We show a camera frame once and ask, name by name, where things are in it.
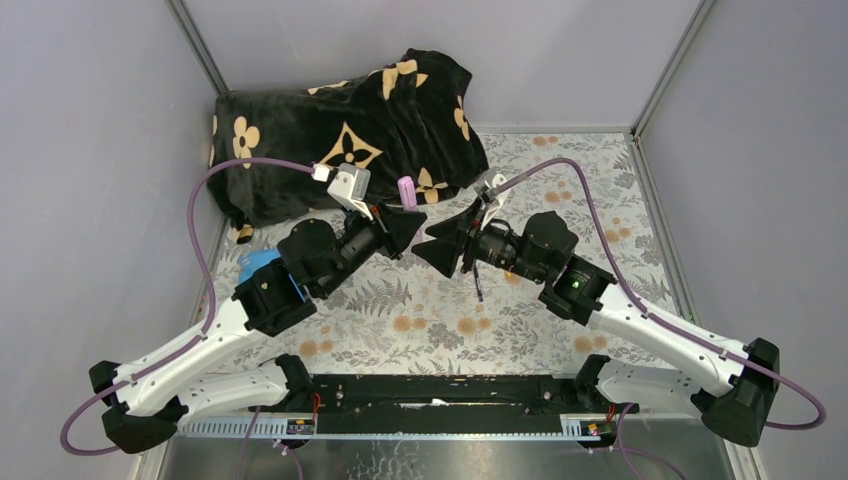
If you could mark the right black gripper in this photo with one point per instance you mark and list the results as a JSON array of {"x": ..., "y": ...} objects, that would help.
[{"x": 443, "y": 253}]

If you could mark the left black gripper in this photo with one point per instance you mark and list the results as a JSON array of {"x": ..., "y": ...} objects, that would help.
[{"x": 400, "y": 227}]

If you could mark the pink highlighter pen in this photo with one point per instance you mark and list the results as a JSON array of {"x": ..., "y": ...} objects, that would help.
[{"x": 407, "y": 194}]

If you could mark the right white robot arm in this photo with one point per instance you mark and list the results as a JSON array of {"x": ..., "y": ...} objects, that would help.
[{"x": 725, "y": 383}]

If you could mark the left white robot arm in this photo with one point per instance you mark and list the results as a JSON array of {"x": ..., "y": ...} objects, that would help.
[{"x": 149, "y": 399}]

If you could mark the dark purple pen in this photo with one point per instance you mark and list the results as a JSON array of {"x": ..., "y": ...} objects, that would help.
[{"x": 477, "y": 285}]

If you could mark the black floral plush blanket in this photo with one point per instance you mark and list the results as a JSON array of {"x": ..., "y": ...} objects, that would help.
[{"x": 405, "y": 119}]

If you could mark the blue cartoon cloth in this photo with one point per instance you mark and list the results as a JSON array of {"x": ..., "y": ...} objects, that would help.
[{"x": 250, "y": 263}]

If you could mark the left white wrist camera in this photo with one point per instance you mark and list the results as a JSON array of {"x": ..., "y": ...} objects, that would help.
[{"x": 347, "y": 185}]

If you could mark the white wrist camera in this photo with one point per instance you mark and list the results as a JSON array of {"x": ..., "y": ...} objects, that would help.
[
  {"x": 489, "y": 189},
  {"x": 347, "y": 185}
]

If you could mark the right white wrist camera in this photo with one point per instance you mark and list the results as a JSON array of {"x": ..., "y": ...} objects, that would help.
[{"x": 489, "y": 189}]

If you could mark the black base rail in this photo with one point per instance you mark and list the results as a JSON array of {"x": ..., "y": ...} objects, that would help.
[{"x": 501, "y": 405}]

